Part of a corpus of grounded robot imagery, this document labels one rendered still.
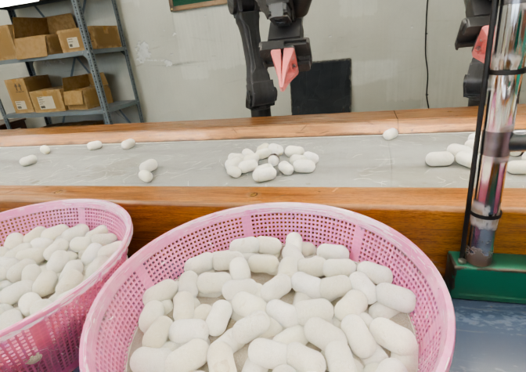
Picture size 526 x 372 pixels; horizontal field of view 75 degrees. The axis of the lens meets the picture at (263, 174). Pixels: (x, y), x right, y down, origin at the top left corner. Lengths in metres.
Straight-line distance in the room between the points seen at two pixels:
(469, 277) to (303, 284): 0.18
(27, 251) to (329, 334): 0.36
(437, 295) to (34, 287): 0.36
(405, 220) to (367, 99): 2.27
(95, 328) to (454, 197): 0.36
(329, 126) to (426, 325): 0.52
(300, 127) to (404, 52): 1.91
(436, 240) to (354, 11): 2.28
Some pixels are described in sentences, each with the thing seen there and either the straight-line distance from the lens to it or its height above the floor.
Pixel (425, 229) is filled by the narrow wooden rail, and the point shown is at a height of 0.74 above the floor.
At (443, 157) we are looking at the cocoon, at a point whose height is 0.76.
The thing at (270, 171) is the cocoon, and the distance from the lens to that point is 0.52.
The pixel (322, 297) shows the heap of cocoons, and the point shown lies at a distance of 0.32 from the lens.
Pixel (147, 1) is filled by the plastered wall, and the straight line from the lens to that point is 3.12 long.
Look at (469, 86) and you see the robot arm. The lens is 1.01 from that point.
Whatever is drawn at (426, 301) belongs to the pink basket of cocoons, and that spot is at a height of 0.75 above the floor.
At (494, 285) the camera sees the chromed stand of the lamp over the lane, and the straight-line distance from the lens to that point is 0.43.
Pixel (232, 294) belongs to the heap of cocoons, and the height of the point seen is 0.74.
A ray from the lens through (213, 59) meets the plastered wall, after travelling 2.87.
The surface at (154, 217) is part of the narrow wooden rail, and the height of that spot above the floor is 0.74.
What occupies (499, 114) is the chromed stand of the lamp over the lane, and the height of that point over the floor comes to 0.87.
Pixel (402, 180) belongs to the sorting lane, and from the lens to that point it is 0.52.
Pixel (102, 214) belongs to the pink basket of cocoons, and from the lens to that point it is 0.50.
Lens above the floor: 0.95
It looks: 22 degrees down
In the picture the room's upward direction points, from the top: 6 degrees counter-clockwise
